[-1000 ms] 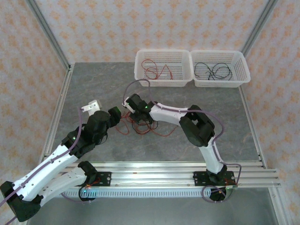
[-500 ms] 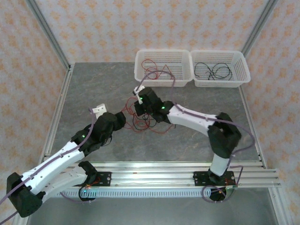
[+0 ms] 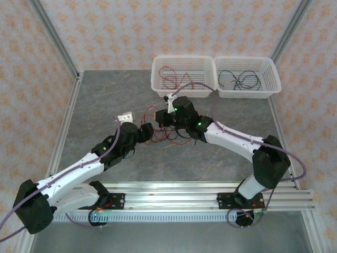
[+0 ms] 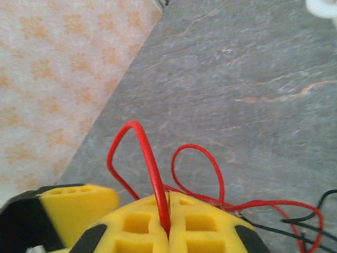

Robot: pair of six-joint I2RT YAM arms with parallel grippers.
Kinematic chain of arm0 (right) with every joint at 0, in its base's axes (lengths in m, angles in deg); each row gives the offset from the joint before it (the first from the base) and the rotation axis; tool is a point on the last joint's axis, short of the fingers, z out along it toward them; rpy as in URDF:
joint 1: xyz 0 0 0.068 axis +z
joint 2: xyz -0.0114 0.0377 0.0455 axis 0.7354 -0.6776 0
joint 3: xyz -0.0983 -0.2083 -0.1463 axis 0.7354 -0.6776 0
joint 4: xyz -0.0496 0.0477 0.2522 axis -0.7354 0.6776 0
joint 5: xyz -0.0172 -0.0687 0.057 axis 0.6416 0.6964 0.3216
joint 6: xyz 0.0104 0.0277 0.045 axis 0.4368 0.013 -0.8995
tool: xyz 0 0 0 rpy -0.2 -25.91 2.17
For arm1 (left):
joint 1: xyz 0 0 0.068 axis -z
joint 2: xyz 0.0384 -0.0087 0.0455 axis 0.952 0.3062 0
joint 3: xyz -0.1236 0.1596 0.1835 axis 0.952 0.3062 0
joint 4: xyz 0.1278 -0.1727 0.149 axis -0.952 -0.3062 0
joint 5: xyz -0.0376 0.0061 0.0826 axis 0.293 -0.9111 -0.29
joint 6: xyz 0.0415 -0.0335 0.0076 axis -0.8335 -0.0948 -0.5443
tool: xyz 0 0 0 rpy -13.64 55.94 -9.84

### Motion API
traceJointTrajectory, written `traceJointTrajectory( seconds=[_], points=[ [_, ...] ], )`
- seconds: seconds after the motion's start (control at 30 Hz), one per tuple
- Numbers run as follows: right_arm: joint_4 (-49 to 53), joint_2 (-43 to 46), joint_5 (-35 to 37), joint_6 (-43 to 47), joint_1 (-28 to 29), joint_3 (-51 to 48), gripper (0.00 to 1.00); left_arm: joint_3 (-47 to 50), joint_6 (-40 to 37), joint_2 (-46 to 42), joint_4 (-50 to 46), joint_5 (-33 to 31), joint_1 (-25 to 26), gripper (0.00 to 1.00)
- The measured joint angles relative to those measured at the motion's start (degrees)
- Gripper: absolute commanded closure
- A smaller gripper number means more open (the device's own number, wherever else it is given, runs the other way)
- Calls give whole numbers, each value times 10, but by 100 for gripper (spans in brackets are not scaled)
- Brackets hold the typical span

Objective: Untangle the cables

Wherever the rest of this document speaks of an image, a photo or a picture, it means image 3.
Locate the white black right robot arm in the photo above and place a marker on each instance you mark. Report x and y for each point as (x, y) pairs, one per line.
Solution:
(231, 142)

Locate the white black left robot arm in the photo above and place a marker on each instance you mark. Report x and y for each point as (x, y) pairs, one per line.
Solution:
(73, 168)

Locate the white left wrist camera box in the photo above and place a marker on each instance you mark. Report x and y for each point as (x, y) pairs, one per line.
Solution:
(126, 117)

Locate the aluminium side rail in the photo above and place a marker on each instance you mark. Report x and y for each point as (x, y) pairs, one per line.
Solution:
(65, 126)

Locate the aluminium frame post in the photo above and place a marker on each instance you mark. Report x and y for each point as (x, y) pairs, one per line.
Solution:
(56, 34)
(292, 26)

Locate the aluminium base beam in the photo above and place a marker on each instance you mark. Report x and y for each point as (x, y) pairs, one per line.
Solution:
(171, 197)

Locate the white perforated plastic basket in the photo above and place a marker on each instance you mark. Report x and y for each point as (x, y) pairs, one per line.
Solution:
(181, 92)
(245, 93)

